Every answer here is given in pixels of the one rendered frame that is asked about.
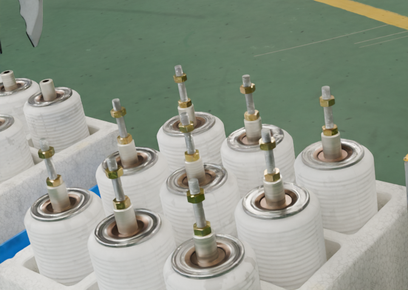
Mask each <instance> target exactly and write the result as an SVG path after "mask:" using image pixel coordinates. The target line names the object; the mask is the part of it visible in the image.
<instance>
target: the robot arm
mask: <svg viewBox="0 0 408 290"><path fill-rule="evenodd" d="M18 1H19V3H20V14H21V16H22V17H23V19H24V20H25V25H26V34H27V36H28V38H29V40H30V42H31V43H32V46H33V47H36V46H38V43H39V39H40V36H41V32H42V27H43V0H18ZM0 54H2V48H1V41H0Z"/></svg>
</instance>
